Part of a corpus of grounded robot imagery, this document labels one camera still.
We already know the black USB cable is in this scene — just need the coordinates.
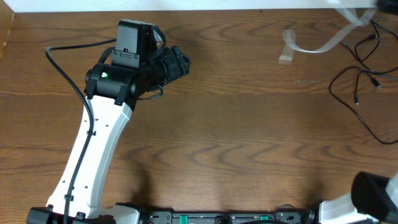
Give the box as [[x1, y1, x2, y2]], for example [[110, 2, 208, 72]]
[[328, 19, 398, 145]]

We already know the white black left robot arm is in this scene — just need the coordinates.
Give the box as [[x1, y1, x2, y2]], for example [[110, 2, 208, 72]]
[[27, 19, 191, 224]]

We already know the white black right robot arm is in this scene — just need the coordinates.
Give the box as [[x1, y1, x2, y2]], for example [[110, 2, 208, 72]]
[[318, 172, 397, 224]]

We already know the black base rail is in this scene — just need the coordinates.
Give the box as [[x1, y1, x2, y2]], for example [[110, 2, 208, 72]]
[[102, 202, 380, 224]]

